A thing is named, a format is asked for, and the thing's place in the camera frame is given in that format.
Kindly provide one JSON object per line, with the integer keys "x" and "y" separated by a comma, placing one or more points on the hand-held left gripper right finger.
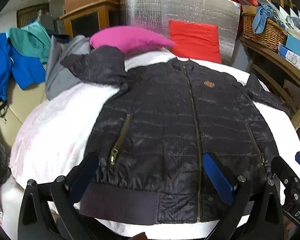
{"x": 217, "y": 177}

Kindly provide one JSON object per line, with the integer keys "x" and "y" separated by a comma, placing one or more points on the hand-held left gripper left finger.
{"x": 82, "y": 177}

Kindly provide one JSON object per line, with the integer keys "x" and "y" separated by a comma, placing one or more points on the black quilted jacket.
{"x": 165, "y": 117}

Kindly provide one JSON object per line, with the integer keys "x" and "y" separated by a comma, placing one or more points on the white fluffy blanket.
{"x": 52, "y": 135}

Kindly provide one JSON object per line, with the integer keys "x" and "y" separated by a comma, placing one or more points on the white printed box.
{"x": 295, "y": 61}

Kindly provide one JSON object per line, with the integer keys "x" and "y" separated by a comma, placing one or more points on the beige couch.
{"x": 15, "y": 100}

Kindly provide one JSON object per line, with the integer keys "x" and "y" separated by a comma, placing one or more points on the grey jacket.
{"x": 60, "y": 72}

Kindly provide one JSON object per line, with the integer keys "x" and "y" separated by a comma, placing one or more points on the wooden shelf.
{"x": 272, "y": 57}

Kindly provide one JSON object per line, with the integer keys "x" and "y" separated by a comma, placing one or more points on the blue box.
{"x": 298, "y": 45}

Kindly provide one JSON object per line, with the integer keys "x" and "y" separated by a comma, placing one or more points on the wicker basket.
{"x": 267, "y": 37}

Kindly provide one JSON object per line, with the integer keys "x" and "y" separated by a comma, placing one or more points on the red pillow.
{"x": 193, "y": 40}

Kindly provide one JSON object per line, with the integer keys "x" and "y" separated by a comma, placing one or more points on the blue jacket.
{"x": 0, "y": 62}

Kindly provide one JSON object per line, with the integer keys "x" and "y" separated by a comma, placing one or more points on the magenta pillow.
{"x": 130, "y": 38}

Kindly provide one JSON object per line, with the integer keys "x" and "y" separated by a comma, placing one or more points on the teal jacket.
{"x": 30, "y": 37}

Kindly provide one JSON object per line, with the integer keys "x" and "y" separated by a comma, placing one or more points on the light blue cloth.
{"x": 262, "y": 17}

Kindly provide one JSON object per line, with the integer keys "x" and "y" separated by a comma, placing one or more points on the rattan panel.
{"x": 27, "y": 13}

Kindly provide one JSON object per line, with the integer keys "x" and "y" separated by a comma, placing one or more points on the silver insulation mat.
{"x": 185, "y": 5}

